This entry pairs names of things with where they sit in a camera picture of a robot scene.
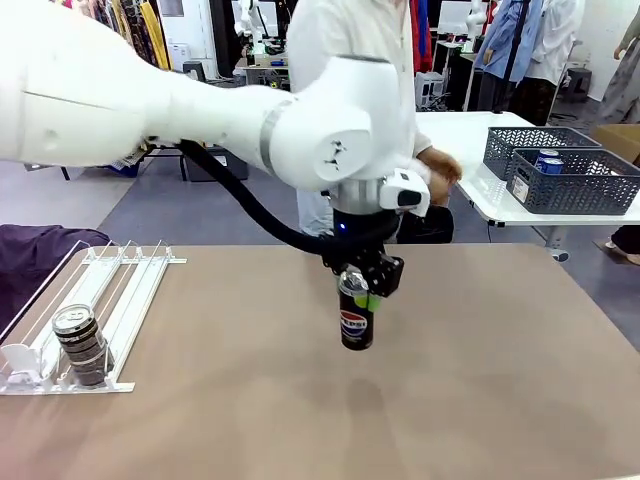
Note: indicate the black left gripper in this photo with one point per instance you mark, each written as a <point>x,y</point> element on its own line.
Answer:
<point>360,260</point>

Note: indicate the black Pepsi can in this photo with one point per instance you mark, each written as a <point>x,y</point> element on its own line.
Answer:
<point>356,325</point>

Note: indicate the grey basket with white sticker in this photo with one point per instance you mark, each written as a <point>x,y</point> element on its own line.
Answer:
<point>575,185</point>

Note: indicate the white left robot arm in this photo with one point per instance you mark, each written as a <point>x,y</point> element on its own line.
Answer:
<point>125,100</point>

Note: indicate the person's left forearm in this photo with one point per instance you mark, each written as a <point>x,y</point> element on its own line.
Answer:
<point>422,150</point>

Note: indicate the person's right hand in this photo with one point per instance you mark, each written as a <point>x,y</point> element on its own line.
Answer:
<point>440,191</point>

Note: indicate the person's left hand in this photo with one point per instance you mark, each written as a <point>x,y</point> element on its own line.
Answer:
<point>446,164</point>

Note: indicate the white table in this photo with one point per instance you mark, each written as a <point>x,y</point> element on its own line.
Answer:
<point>480,195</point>

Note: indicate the grey woven plastic basket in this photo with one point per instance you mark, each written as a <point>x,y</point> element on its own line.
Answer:
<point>500,145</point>

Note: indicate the background person's foot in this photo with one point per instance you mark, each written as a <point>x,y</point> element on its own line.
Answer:
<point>627,242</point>

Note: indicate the person in white jacket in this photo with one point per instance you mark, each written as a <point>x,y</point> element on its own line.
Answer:
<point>350,30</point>

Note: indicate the black can with white bands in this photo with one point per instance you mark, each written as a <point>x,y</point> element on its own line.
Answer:
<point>82,345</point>

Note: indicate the blue shirt on mannequin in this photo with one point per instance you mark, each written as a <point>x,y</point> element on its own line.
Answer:
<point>500,40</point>

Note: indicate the black stand pole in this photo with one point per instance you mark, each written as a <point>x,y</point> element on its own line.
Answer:
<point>515,45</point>

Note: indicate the brown cardboard box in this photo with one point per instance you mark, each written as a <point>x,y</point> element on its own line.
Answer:
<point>620,140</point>

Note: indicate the black plastic stool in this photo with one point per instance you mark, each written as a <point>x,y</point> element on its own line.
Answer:
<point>580,82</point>

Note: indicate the white shirt on mannequin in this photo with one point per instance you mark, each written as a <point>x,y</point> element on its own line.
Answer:
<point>555,40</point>

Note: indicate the dark purple cloth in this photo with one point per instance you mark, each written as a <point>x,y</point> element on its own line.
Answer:
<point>35,255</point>

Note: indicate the rack of colourful garments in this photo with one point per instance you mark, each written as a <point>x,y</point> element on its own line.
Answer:
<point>140,30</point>

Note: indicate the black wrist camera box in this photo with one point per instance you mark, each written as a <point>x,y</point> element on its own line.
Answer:
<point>390,275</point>

